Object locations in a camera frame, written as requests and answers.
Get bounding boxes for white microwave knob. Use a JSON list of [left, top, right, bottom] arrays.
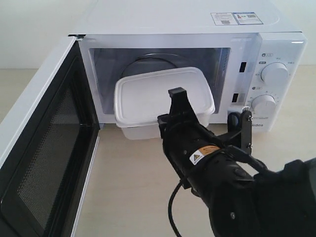
[[261, 62, 289, 84], [251, 94, 276, 116]]

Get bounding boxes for white plastic lidded container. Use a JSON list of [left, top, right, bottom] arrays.
[[114, 67, 215, 140]]

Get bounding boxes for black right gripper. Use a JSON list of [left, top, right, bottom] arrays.
[[156, 86, 237, 196]]

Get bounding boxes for white microwave oven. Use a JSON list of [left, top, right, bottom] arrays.
[[71, 0, 307, 132]]

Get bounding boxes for white microwave door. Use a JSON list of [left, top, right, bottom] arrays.
[[0, 35, 100, 237]]

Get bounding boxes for lower white microwave knob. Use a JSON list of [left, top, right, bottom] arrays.
[[251, 94, 276, 116]]

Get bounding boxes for printed instruction label sticker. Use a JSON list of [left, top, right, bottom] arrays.
[[211, 12, 263, 26]]

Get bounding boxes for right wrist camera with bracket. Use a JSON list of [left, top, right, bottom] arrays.
[[227, 106, 253, 155]]

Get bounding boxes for upper white microwave knob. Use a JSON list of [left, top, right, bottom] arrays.
[[261, 62, 289, 84]]

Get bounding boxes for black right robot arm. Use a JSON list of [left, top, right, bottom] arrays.
[[158, 87, 316, 237]]

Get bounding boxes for black camera cable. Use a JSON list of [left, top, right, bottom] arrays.
[[167, 145, 270, 237]]

